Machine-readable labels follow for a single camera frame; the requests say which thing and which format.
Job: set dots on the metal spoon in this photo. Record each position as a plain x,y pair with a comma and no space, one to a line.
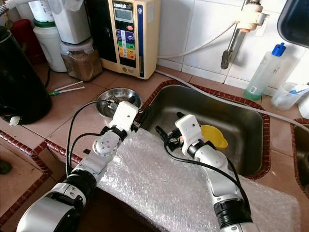
116,99

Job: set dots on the stainless steel bowl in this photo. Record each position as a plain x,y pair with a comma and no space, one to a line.
106,108

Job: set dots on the yellow plastic bowl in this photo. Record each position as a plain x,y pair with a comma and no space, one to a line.
215,135

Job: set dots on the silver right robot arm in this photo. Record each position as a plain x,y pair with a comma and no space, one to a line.
217,169

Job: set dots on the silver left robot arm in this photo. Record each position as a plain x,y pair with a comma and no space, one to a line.
104,147

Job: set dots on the clear bubble wrap sheet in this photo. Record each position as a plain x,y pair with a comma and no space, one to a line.
164,188

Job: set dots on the stainless steel sink basin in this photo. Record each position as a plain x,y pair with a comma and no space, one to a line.
301,159
236,121

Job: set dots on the beige water ionizer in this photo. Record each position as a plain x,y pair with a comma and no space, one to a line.
128,43

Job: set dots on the white stick green tip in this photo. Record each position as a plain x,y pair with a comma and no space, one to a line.
66,91
65,87

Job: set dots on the clear jar brown powder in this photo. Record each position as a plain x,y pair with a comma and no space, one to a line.
81,65

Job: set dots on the clear soap bottle blue cap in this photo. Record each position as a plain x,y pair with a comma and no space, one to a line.
264,75

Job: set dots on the clear plastic cup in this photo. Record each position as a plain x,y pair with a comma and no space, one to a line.
285,96

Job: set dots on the white jar green lid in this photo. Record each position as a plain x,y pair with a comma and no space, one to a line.
49,48

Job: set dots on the dark green cucumber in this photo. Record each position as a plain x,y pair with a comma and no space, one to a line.
5,166

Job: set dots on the beige tap diverter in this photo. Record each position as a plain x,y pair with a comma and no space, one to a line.
251,18

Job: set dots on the black kettle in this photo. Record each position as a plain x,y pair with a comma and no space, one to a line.
21,77

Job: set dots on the red container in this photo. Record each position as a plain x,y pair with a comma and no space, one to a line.
24,36

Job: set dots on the white labelled bottle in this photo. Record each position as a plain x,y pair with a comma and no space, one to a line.
41,9

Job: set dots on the dark hanging pan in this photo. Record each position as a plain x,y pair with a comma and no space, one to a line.
294,21

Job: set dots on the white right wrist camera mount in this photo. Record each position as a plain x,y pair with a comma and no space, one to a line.
189,128

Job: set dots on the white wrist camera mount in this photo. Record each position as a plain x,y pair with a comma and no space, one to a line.
189,128
124,116

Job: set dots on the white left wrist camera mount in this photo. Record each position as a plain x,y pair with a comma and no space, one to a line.
124,116

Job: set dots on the chrome wall tap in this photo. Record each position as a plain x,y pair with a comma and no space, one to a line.
231,50

